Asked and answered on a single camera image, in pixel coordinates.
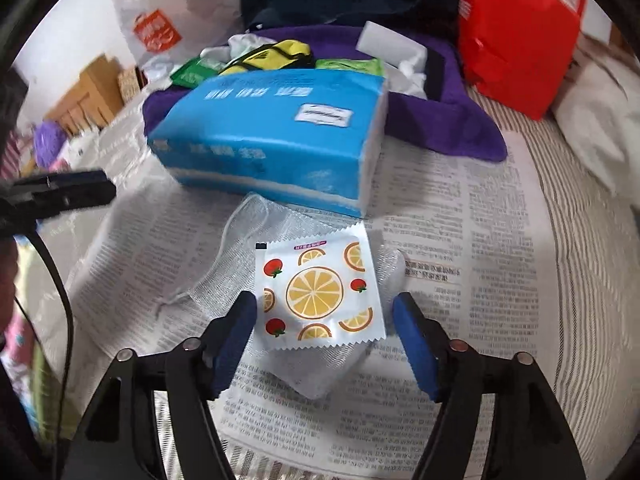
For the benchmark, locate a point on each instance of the wooden nightstand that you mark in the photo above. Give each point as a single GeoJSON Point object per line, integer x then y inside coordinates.
{"type": "Point", "coordinates": [85, 100]}

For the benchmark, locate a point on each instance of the purple plush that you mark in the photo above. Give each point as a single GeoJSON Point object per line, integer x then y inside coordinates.
{"type": "Point", "coordinates": [50, 142]}

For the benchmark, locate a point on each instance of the yellow black-striped sock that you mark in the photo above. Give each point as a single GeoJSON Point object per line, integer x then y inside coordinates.
{"type": "Point", "coordinates": [285, 52]}

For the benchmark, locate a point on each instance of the light green small packet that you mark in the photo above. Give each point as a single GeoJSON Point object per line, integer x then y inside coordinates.
{"type": "Point", "coordinates": [350, 66]}

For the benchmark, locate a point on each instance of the green patterned cloth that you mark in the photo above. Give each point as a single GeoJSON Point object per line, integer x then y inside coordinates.
{"type": "Point", "coordinates": [25, 360]}

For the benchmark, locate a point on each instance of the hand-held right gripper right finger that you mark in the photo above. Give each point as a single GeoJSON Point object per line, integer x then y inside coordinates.
{"type": "Point", "coordinates": [415, 350]}

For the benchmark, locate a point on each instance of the newspaper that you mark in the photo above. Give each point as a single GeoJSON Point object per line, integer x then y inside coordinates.
{"type": "Point", "coordinates": [475, 310]}

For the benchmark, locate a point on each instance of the striped bed sheet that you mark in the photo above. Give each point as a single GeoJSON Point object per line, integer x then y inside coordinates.
{"type": "Point", "coordinates": [590, 285]}

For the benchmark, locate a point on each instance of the dark green packet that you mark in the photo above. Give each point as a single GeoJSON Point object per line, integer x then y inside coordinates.
{"type": "Point", "coordinates": [195, 72]}

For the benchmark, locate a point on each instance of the fruit-print white packet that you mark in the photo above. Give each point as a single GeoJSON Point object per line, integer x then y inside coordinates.
{"type": "Point", "coordinates": [315, 290]}

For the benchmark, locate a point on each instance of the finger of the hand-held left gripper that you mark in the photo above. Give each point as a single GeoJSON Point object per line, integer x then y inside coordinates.
{"type": "Point", "coordinates": [75, 191]}

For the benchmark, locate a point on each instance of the blue tissue pack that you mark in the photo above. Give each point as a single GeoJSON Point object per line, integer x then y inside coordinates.
{"type": "Point", "coordinates": [260, 135]}

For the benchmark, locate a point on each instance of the clear-wrapped white face mask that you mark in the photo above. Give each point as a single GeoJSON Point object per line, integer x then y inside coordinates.
{"type": "Point", "coordinates": [225, 260]}

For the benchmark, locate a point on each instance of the red paper bag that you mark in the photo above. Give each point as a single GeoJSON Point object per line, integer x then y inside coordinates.
{"type": "Point", "coordinates": [515, 35]}

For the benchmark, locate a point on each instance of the beige cloth bag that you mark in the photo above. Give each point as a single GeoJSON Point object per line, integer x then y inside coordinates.
{"type": "Point", "coordinates": [600, 110]}

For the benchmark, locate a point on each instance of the purple towel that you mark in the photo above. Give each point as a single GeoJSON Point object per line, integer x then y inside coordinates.
{"type": "Point", "coordinates": [450, 130]}

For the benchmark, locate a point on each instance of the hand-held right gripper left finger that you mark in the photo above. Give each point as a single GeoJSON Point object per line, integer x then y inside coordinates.
{"type": "Point", "coordinates": [235, 345]}

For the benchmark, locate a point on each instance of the white and mint sock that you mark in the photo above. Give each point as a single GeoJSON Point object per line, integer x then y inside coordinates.
{"type": "Point", "coordinates": [240, 46]}

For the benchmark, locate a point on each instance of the white plastic bag orange logo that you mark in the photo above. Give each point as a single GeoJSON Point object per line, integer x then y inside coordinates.
{"type": "Point", "coordinates": [160, 10]}

